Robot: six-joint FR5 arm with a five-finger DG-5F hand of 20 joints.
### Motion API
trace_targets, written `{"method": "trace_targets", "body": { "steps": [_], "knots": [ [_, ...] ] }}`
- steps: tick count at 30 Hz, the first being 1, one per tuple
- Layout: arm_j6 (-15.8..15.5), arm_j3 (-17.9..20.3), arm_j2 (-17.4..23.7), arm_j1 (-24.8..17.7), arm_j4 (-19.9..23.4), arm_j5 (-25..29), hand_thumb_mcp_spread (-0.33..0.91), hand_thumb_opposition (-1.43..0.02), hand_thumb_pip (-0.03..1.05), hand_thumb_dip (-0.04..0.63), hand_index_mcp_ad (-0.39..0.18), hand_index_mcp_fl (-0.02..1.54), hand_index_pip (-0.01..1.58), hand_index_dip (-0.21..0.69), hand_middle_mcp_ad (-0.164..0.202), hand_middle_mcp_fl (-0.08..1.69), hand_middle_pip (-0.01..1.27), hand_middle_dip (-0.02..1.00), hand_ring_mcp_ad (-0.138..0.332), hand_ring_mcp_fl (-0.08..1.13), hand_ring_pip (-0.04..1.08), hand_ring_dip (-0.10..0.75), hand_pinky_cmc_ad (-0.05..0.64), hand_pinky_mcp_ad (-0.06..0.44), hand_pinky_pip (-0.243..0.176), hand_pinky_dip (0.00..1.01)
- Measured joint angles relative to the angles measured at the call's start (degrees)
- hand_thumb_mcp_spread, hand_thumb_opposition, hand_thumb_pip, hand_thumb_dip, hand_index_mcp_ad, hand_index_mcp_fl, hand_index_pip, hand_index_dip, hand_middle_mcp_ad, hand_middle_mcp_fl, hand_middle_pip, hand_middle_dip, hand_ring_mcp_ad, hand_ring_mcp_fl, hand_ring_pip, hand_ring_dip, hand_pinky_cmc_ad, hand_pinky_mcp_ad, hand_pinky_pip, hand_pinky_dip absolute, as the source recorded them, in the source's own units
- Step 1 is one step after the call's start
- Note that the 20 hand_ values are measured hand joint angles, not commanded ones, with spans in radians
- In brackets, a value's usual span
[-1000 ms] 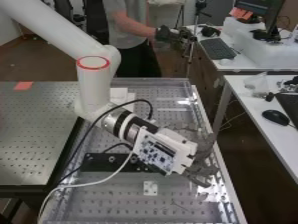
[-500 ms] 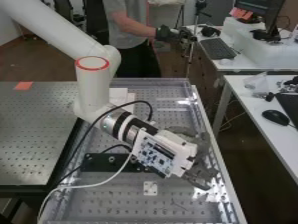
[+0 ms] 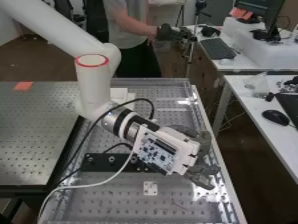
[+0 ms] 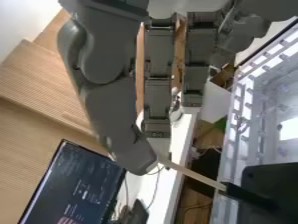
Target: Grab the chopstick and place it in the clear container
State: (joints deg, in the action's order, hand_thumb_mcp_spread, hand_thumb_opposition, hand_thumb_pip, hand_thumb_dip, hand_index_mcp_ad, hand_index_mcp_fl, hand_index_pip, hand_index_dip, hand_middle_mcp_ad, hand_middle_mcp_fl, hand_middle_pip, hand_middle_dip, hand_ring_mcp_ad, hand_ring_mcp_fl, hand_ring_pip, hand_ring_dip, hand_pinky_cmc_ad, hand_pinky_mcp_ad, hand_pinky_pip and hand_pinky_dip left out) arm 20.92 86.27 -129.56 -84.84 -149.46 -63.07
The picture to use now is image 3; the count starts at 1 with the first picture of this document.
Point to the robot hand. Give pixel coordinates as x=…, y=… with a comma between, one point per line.
x=167, y=151

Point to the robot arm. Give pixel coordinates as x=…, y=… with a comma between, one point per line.
x=54, y=30

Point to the black plate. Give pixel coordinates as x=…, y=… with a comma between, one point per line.
x=102, y=162

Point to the clear box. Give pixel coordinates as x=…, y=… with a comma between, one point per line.
x=134, y=208

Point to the small white box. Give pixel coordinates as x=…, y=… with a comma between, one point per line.
x=122, y=96

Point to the white desk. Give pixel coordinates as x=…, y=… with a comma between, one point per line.
x=248, y=65
x=254, y=110

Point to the black mouse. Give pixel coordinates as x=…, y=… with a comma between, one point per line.
x=275, y=117

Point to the clear plastic bag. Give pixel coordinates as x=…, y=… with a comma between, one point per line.
x=258, y=85

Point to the black keyboard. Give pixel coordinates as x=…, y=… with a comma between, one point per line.
x=291, y=108
x=218, y=48

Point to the black headphones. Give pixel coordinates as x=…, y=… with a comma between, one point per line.
x=211, y=31

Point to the white foam block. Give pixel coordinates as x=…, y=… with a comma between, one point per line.
x=267, y=51

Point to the orange tape patch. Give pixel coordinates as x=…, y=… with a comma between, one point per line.
x=23, y=86

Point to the person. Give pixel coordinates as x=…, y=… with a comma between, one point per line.
x=127, y=26

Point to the black tripod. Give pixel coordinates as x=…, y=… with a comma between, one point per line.
x=196, y=20

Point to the orange sticky note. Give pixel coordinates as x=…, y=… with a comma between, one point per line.
x=242, y=13

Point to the black monitor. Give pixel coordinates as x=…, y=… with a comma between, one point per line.
x=267, y=7

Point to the small white square bracket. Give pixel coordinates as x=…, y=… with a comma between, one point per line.
x=151, y=188

